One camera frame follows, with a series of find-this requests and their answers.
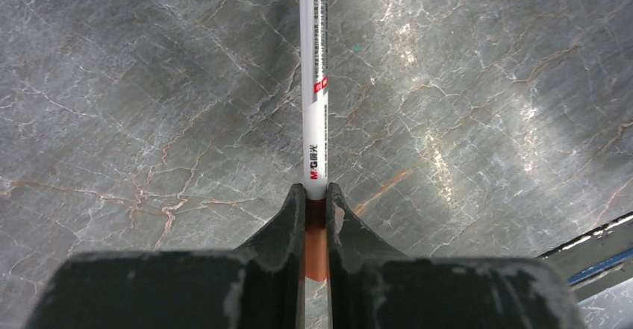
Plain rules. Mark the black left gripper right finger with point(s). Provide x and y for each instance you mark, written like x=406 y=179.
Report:
x=374 y=285

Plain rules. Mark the white whiteboard marker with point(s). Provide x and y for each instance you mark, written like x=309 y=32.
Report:
x=313 y=20

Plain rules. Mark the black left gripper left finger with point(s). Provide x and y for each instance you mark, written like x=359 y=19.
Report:
x=259 y=284

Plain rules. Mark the red marker cap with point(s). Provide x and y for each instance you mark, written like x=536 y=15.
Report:
x=316 y=255

